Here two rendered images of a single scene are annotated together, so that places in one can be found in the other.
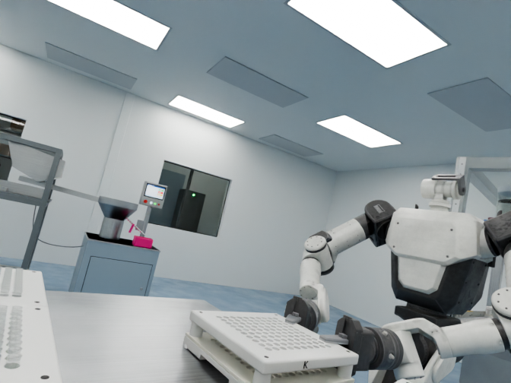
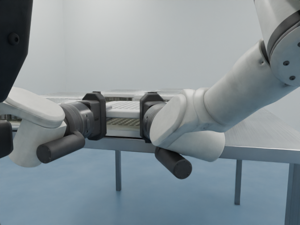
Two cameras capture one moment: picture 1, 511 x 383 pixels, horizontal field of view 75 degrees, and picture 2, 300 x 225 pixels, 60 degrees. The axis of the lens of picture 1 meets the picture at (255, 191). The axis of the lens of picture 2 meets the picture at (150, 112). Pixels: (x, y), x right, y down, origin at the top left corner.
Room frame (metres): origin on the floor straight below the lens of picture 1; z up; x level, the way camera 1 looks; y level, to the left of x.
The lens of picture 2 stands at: (1.34, -0.56, 1.03)
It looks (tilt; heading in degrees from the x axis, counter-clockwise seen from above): 8 degrees down; 141
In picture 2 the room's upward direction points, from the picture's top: straight up
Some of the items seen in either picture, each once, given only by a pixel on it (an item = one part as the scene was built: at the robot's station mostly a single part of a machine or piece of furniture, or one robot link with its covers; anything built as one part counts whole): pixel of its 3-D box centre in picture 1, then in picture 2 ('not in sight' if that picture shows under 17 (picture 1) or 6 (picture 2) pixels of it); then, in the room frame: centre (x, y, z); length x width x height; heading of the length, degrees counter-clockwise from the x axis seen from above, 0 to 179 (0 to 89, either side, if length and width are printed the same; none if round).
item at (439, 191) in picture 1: (439, 192); not in sight; (1.08, -0.59, 1.38); 0.10 x 0.07 x 0.09; 37
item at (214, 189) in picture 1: (191, 200); not in sight; (6.19, 1.12, 1.43); 1.38 x 0.01 x 1.16; 119
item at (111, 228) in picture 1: (121, 220); not in sight; (3.29, 1.21, 0.95); 0.49 x 0.36 x 0.38; 119
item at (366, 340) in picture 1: (362, 347); (81, 119); (0.77, -0.31, 0.93); 0.12 x 0.10 x 0.13; 119
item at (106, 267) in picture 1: (110, 280); not in sight; (3.27, 1.14, 0.38); 0.63 x 0.57 x 0.76; 119
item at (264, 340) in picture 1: (271, 336); (136, 108); (0.70, -0.09, 0.93); 0.25 x 0.24 x 0.02; 37
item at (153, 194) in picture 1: (148, 213); not in sight; (3.49, 1.03, 1.07); 0.23 x 0.10 x 0.62; 119
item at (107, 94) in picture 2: not in sight; (122, 93); (0.14, 0.22, 0.93); 0.25 x 0.24 x 0.02; 34
